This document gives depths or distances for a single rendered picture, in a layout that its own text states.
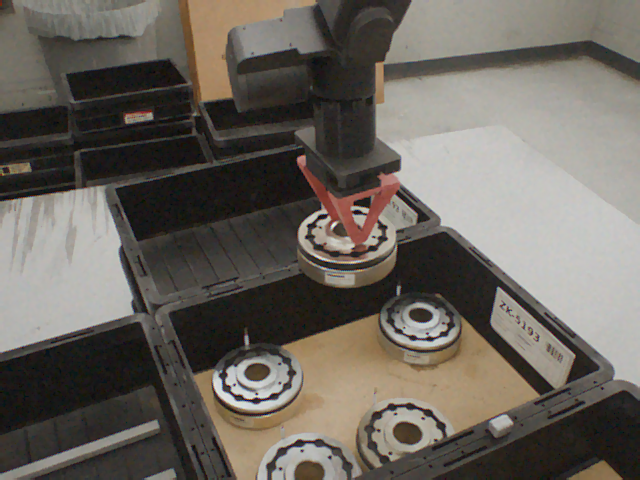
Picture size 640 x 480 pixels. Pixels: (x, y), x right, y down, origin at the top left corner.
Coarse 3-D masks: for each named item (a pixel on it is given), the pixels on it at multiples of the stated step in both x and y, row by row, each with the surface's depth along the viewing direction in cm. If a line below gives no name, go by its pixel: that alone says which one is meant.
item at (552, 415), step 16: (608, 384) 61; (624, 384) 61; (576, 400) 59; (592, 400) 59; (608, 400) 60; (544, 416) 58; (560, 416) 58; (512, 432) 56; (528, 432) 56; (464, 448) 55; (480, 448) 55; (496, 448) 55; (432, 464) 54; (448, 464) 55; (464, 464) 54
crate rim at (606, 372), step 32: (480, 256) 78; (224, 288) 73; (256, 288) 73; (512, 288) 73; (160, 320) 68; (544, 320) 69; (192, 384) 61; (576, 384) 61; (512, 416) 58; (448, 448) 55
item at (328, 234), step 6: (354, 216) 66; (330, 222) 66; (336, 222) 66; (360, 222) 66; (324, 228) 65; (330, 228) 65; (360, 228) 65; (324, 234) 64; (330, 234) 64; (330, 240) 64; (336, 240) 63; (342, 240) 63; (348, 240) 63
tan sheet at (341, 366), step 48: (336, 336) 81; (480, 336) 80; (336, 384) 74; (384, 384) 74; (432, 384) 74; (480, 384) 74; (528, 384) 74; (240, 432) 68; (288, 432) 68; (336, 432) 68
